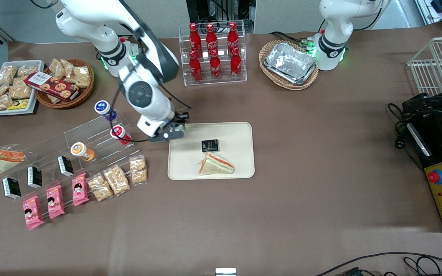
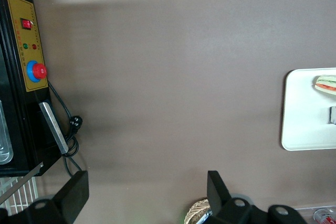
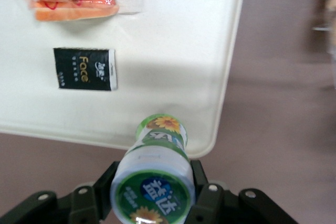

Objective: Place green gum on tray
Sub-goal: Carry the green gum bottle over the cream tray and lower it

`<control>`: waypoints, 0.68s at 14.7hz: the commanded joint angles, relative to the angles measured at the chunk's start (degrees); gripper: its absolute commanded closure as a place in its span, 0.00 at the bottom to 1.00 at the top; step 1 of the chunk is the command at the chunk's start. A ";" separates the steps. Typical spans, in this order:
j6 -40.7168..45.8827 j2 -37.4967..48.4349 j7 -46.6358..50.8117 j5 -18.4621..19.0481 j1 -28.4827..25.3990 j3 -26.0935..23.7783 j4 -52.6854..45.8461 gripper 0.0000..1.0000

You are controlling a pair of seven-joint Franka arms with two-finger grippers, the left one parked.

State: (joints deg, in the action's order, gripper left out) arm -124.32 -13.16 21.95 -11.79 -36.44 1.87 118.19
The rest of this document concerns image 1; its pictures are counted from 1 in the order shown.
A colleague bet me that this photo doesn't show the stacked foil trays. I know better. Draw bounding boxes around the stacked foil trays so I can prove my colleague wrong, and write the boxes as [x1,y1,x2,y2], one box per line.
[264,42,317,85]

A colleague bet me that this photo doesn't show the red gum bottle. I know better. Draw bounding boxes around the red gum bottle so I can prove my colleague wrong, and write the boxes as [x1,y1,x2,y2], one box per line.
[110,125,132,145]

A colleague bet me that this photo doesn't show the white rectangular snack tray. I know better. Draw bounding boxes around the white rectangular snack tray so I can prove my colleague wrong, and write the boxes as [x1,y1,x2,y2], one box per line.
[0,60,45,117]

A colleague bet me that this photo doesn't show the white wire basket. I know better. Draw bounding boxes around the white wire basket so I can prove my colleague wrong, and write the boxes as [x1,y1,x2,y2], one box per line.
[407,36,442,97]

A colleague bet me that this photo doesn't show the purple gum bottle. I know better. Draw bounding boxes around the purple gum bottle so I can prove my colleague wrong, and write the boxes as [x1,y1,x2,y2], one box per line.
[94,100,117,122]

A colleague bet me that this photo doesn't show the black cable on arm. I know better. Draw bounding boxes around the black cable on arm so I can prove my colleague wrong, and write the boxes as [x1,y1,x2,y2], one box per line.
[108,82,152,143]
[156,79,192,110]

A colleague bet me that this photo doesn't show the clear acrylic bottle rack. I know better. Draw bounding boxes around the clear acrylic bottle rack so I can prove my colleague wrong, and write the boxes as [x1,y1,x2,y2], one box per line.
[179,20,247,86]

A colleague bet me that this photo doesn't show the orange gum bottle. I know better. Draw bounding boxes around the orange gum bottle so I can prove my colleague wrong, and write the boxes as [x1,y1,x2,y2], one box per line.
[71,142,95,162]

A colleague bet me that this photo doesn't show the black floor cable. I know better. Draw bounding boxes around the black floor cable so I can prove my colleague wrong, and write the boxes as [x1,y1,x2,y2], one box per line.
[315,252,442,276]

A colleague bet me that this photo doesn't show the red cola bottle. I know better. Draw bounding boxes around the red cola bottle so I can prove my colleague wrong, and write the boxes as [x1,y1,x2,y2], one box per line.
[189,51,203,83]
[189,23,202,58]
[209,49,222,81]
[230,47,242,79]
[206,23,218,57]
[227,22,239,55]

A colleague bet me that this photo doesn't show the black machine with yellow panel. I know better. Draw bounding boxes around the black machine with yellow panel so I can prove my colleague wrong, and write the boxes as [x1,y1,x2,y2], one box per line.
[401,93,442,233]

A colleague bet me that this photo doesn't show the black equipment rack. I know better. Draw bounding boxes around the black equipment rack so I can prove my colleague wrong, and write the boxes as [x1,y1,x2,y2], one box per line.
[186,0,253,24]

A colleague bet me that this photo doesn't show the tan wicker basket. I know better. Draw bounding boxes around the tan wicker basket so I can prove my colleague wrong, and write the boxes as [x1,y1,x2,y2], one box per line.
[259,40,320,91]

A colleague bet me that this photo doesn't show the black snack packet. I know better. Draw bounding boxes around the black snack packet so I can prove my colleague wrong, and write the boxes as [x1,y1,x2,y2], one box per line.
[57,155,75,177]
[201,139,219,153]
[27,166,43,189]
[2,177,22,200]

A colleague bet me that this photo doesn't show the brown wicker basket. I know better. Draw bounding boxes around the brown wicker basket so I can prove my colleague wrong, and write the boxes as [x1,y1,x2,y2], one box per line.
[35,59,95,110]

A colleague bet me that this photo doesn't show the clear acrylic stepped stand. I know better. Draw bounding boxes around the clear acrylic stepped stand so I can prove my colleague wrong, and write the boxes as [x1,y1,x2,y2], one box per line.
[0,110,145,221]

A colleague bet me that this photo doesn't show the yellow snack packet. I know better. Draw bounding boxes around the yellow snack packet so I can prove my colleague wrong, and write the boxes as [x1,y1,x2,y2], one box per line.
[6,99,30,111]

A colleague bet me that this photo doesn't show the cream plastic tray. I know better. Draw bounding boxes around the cream plastic tray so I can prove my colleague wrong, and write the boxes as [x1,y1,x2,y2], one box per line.
[167,122,255,180]

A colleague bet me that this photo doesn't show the red cookie box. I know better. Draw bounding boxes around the red cookie box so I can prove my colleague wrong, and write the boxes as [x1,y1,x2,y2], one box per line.
[24,71,80,102]

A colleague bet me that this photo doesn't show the pink cartoon snack packet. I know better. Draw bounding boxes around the pink cartoon snack packet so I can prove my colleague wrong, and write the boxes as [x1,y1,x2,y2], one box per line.
[72,173,90,206]
[22,195,45,230]
[46,185,65,220]

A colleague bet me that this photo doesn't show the black machine power cable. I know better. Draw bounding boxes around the black machine power cable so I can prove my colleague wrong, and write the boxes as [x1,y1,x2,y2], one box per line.
[387,102,411,151]

